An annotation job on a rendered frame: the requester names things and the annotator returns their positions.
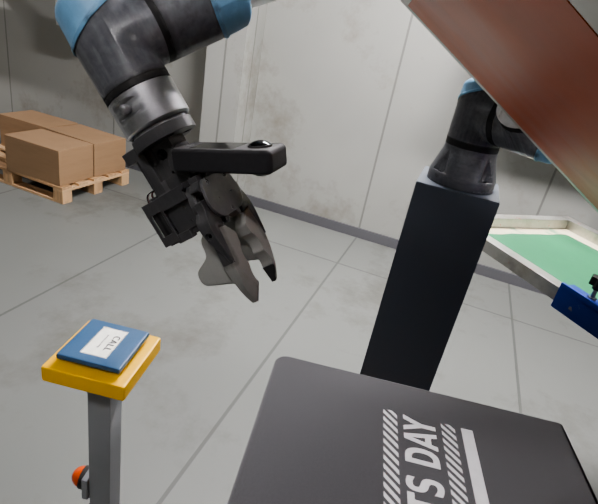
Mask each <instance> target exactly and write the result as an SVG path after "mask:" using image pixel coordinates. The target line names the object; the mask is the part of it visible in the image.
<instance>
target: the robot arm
mask: <svg viewBox="0 0 598 504"><path fill-rule="evenodd" d="M273 1H277V0H57V2H56V5H55V18H56V21H57V22H58V24H59V26H60V28H61V30H62V32H63V33H64V35H65V37H66V39H67V41H68V43H69V44H70V46H71V50H72V53H73V54H74V55H75V57H77V58H78V59H79V61H80V63H81V64H82V66H83V68H84V69H85V71H86V73H87V74H88V76H89V78H90V79H91V81H92V83H93V84H94V86H95V88H96V89H97V91H98V93H99V94H100V96H101V98H102V99H103V101H104V102H105V104H106V106H107V107H108V109H109V111H110V112H111V114H112V116H113V117H114V119H115V121H116V122H117V124H118V126H119V127H120V129H121V131H122V133H123V134H124V136H125V138H126V139H127V141H129V142H133V143H132V146H133V149H132V150H130V151H129V152H127V153H126V154H124V155H123V156H122V158H123V159H124V161H125V162H126V164H127V166H128V167H131V166H134V165H138V166H139V168H140V170H141V171H142V173H143V175H144V176H145V178H146V180H147V181H148V183H149V185H150V186H151V188H152V190H153V191H151V192H150V193H151V197H152V198H151V199H149V194H150V193H149V194H148V195H147V202H148V204H146V205H144V206H143V207H141V208H142V210H143V211H144V213H145V215H146V216H147V218H148V219H149V221H150V223H151V224H152V226H153V228H154V229H155V231H156V233H157V234H158V236H159V237H160V239H161V241H162V242H163V244H164V246H165V247H166V248H167V247H168V246H174V245H175V244H177V243H180V244H181V243H183V242H185V241H187V240H189V239H191V238H193V237H194V236H196V235H197V232H199V231H200V233H201V234H202V238H201V243H202V246H203V249H204V251H205V254H206V259H205V261H204V263H203V264H202V266H201V267H200V269H199V270H198V276H199V279H200V281H201V282H202V283H203V284H204V285H206V286H215V285H225V284H235V285H236V286H237V287H238V289H239V290H240V291H241V292H242V293H243V294H244V295H245V296H246V297H247V298H248V299H249V300H250V301H251V302H252V303H255V302H257V301H259V281H258V280H257V279H256V277H255V276H254V275H253V273H252V270H251V267H250V264H249V262H248V261H250V260H259V261H260V262H261V265H262V267H263V270H264V271H265V272H266V274H267V275H268V276H269V278H270V279H271V281H272V282H273V281H276V279H277V271H276V263H275V259H274V256H273V252H272V249H271V246H270V243H269V240H268V238H267V236H266V234H265V233H266V231H265V229H264V227H263V224H262V222H261V220H260V218H259V216H258V213H257V211H256V209H255V207H254V206H253V204H252V202H251V201H250V199H249V198H248V197H247V195H246V194H245V193H244V192H243V191H242V190H241V188H240V187H239V185H238V183H237V182H236V181H235V180H234V179H233V177H232V176H231V175H230V174H253V175H255V176H261V177H262V176H267V175H270V174H272V173H273V172H275V171H277V170H279V169H280V168H282V167H284V166H285V165H286V164H287V156H286V146H285V145H284V144H283V143H271V142H268V141H266V140H256V141H253V142H251V143H235V142H192V143H189V142H188V141H186V139H185V137H184V136H185V135H186V134H188V133H189V132H190V131H192V130H193V129H194V128H195V127H196V124H195V122H194V121H193V119H192V117H191V115H190V114H188V112H189V108H188V106H187V104H186V102H185V101H184V99H183V97H182V95H181V94H180V92H179V90H178V88H177V86H176V85H175V83H174V81H173V79H172V78H171V76H170V74H169V72H168V71H167V69H166V67H165V65H166V64H168V63H171V62H174V61H176V60H178V59H180V58H183V57H185V56H187V55H189V54H191V53H193V52H196V51H198V50H200V49H202V48H204V47H207V46H209V45H211V44H213V43H215V42H217V41H220V40H222V39H224V38H225V39H228V38H229V37H230V35H232V34H234V33H236V32H238V31H240V30H242V29H243V28H245V27H247V26H248V24H249V23H250V21H251V16H252V8H254V7H258V6H261V5H264V4H267V3H270V2H273ZM500 148H503V149H505V150H508V151H511V152H514V153H517V154H519V155H522V156H525V157H528V158H531V159H533V160H534V161H535V162H538V161H539V162H543V163H546V164H552V163H551V162H550V161H549V160H548V159H547V158H546V157H545V155H544V154H543V153H542V152H541V151H540V150H539V149H538V148H537V147H536V146H535V145H534V144H533V143H532V141H531V140H530V139H529V138H528V137H527V136H526V135H525V134H524V133H523V132H522V131H521V130H520V129H519V128H518V126H517V125H516V124H515V123H514V122H513V121H512V120H511V119H510V118H509V117H508V116H507V115H506V114H505V113H504V111H503V110H502V109H501V108H500V107H499V106H498V105H497V104H496V103H495V102H494V101H493V100H492V99H491V98H490V96H489V95H488V94H487V93H486V92H485V91H484V90H483V89H482V88H481V87H480V86H479V85H478V84H477V83H476V81H475V80H474V79H473V78H470V79H468V80H467V81H465V83H464V84H463V87H462V90H461V92H460V95H459V96H458V102H457V105H456V108H455V111H454V115H453V118H452V121H451V124H450V128H449V131H448V134H447V138H446V141H445V144H444V146H443V147H442V149H441V150H440V152H439V153H438V155H437V156H436V157H435V159H434V160H433V162H432V163H431V165H430V167H429V170H428V173H427V177H428V178H429V179H430V180H432V181H434V182H436V183H438V184H440V185H442V186H445V187H448V188H451V189H454V190H458V191H462V192H466V193H471V194H480V195H487V194H491V193H493V190H494V187H495V185H496V161H497V155H498V152H499V149H500ZM153 193H155V195H156V197H153ZM152 217H153V218H152ZM154 220H155V221H154ZM155 222H156V223H155ZM157 225H158V226H157ZM158 227H159V228H158ZM160 230H161V231H160ZM161 232H162V233H163V234H162V233H161ZM163 235H164V236H163Z"/></svg>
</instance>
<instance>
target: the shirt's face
mask: <svg viewBox="0 0 598 504"><path fill-rule="evenodd" d="M381 408H383V409H387V410H391V411H395V412H399V413H403V414H407V415H411V416H415V417H419V418H423V419H427V420H431V421H435V422H439V423H443V424H447V425H451V426H455V427H459V428H463V429H467V430H471V431H475V432H476V433H477V437H478V441H479V445H480V450H481V454H482V458H483V462H484V466H485V470H486V475H487V479H488V483H489V487H490V491H491V496H492V500H493V504H598V500H597V498H596V496H595V494H594V492H593V490H592V488H591V485H590V483H589V481H588V479H587V477H586V475H585V473H584V470H583V468H582V466H581V464H580V462H579V460H578V458H577V455H576V453H575V451H574V449H573V447H572V445H571V443H570V441H569V438H568V436H567V434H566V432H565V430H564V428H563V426H562V424H558V423H554V422H550V421H546V420H542V419H538V418H533V417H529V416H525V415H521V414H517V413H513V412H509V411H505V410H501V409H497V408H493V407H489V406H485V405H481V404H477V403H472V402H468V401H464V400H460V399H456V398H452V397H448V396H444V395H440V394H436V393H432V392H428V391H424V390H420V389H416V388H412V387H407V386H403V385H399V384H395V383H391V382H387V381H383V380H379V379H375V378H371V377H367V376H363V375H359V374H355V373H351V372H346V371H342V370H338V369H334V368H330V367H326V366H322V365H318V364H314V363H310V362H306V361H302V360H298V359H294V358H290V357H282V358H280V359H279V361H278V365H277V368H276V371H275V374H274V377H273V380H272V383H271V386H270V389H269V393H268V396H267V399H266V402H265V405H264V408H263V411H262V414H261V417H260V420H259V424H258V427H257V430H256V433H255V436H254V439H253V442H252V445H251V448H250V452H249V455H248V458H247V461H246V464H245V467H244V470H243V473H242V476H241V480H240V483H239V486H238V489H237V492H236V495H235V498H234V501H233V504H380V419H381Z"/></svg>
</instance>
